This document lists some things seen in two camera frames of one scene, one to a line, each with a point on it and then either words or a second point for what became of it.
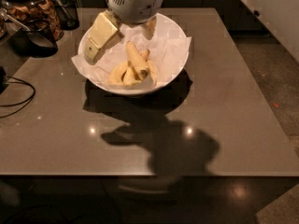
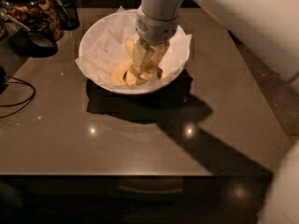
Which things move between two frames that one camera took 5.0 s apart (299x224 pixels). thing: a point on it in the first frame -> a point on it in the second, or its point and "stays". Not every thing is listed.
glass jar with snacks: x=33 y=2 stays
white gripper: x=135 y=6 -> x=154 y=29
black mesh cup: x=35 y=42 stays
